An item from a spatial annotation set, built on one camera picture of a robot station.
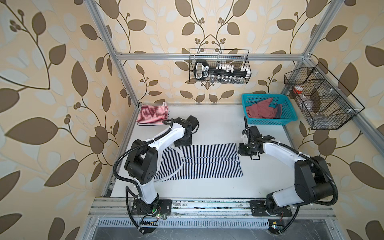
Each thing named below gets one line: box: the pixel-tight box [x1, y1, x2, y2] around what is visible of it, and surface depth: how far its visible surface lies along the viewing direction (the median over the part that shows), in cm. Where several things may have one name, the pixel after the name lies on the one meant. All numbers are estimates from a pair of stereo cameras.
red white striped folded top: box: [136, 101, 170, 124], surface depth 114 cm
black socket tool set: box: [194, 60, 251, 84], surface depth 85 cm
